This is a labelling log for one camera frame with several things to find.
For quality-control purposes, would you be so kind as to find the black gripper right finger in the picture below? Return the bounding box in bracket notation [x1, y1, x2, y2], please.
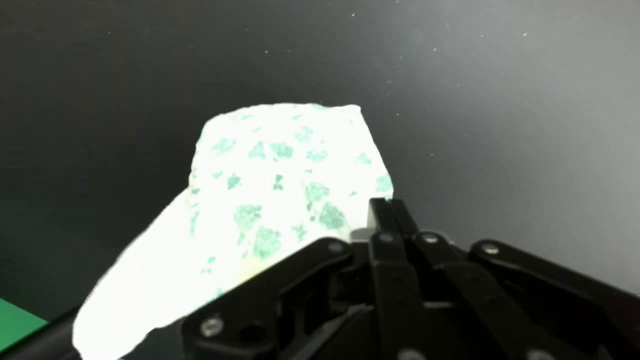
[368, 196, 640, 360]

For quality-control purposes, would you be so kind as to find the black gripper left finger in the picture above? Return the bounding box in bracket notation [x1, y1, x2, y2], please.
[179, 227, 375, 360]

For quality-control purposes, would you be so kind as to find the white cloth with green pattern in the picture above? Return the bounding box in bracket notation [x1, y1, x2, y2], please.
[69, 101, 396, 360]

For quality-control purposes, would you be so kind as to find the green backdrop curtain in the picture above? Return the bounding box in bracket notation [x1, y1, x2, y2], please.
[0, 296, 51, 357]

